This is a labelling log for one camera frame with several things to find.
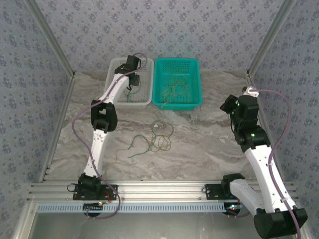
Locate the thin green cable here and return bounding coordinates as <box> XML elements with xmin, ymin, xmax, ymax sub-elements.
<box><xmin>151</xmin><ymin>120</ymin><xmax>175</xmax><ymax>145</ymax></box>
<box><xmin>125</xmin><ymin>81</ymin><xmax>143</xmax><ymax>99</ymax></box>
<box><xmin>127</xmin><ymin>134</ymin><xmax>152</xmax><ymax>159</ymax></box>
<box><xmin>126</xmin><ymin>92</ymin><xmax>145</xmax><ymax>103</ymax></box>

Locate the thin yellow cable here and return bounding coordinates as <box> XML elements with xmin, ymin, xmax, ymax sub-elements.
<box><xmin>113</xmin><ymin>146</ymin><xmax>131</xmax><ymax>165</ymax></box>
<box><xmin>171</xmin><ymin>73</ymin><xmax>194</xmax><ymax>103</ymax></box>
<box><xmin>148</xmin><ymin>134</ymin><xmax>172</xmax><ymax>153</ymax></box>
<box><xmin>160</xmin><ymin>84</ymin><xmax>183</xmax><ymax>110</ymax></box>

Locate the white perforated plastic basket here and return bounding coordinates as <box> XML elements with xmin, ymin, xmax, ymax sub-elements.
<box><xmin>104</xmin><ymin>57</ymin><xmax>155</xmax><ymax>110</ymax></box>

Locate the teal perforated plastic basket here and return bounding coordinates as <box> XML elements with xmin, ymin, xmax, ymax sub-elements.
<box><xmin>152</xmin><ymin>58</ymin><xmax>203</xmax><ymax>112</ymax></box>

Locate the small black controller board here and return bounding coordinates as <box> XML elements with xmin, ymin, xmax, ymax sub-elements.
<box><xmin>83</xmin><ymin>202</ymin><xmax>105</xmax><ymax>212</ymax></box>
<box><xmin>225</xmin><ymin>203</ymin><xmax>244</xmax><ymax>215</ymax></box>

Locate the grey metal sheet panel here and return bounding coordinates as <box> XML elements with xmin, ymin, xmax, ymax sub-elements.
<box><xmin>14</xmin><ymin>201</ymin><xmax>304</xmax><ymax>239</ymax></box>

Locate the aluminium table edge rail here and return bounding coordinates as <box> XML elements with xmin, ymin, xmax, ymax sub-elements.
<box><xmin>39</xmin><ymin>74</ymin><xmax>77</xmax><ymax>184</ymax></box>
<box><xmin>246</xmin><ymin>72</ymin><xmax>285</xmax><ymax>181</ymax></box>

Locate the aluminium frame post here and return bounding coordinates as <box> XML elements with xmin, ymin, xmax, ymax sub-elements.
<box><xmin>246</xmin><ymin>0</ymin><xmax>299</xmax><ymax>78</ymax></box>
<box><xmin>24</xmin><ymin>0</ymin><xmax>76</xmax><ymax>78</ymax></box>

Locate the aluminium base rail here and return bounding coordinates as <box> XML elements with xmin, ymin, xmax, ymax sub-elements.
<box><xmin>28</xmin><ymin>180</ymin><xmax>299</xmax><ymax>202</ymax></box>

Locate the white slotted cable duct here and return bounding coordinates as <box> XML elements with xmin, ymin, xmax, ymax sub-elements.
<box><xmin>37</xmin><ymin>202</ymin><xmax>241</xmax><ymax>214</ymax></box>

